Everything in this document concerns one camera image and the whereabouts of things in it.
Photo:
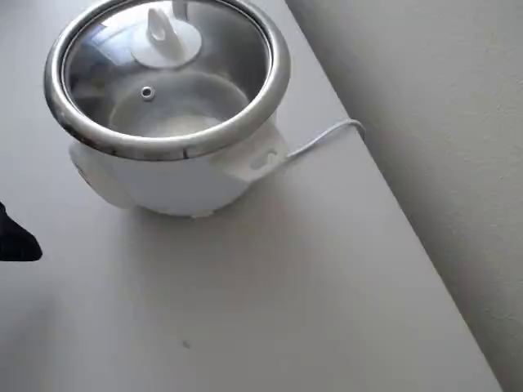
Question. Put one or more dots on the white rice cooker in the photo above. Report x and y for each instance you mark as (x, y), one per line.
(171, 183)

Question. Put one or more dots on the steel inner pot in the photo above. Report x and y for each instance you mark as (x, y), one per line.
(241, 81)

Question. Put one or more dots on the black pointed object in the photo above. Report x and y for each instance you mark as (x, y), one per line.
(18, 242)

